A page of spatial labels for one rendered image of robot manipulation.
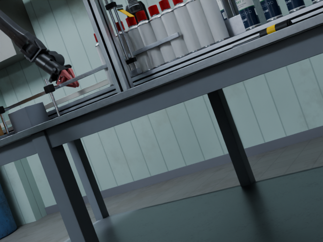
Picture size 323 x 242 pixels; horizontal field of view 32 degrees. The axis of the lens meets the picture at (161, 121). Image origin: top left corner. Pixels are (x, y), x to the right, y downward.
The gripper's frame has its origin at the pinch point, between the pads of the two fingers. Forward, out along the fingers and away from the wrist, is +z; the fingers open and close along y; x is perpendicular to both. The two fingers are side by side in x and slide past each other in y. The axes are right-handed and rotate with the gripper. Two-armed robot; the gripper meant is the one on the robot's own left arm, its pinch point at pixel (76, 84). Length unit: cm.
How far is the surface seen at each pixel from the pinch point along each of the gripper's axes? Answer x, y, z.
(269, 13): -63, -4, 56
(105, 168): 216, 266, -87
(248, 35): -54, -7, 54
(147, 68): -24.6, -3.0, 26.3
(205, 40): -45, -4, 42
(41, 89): 184, 263, -190
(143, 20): -38.6, -2.5, 17.1
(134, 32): -33.0, -2.8, 16.1
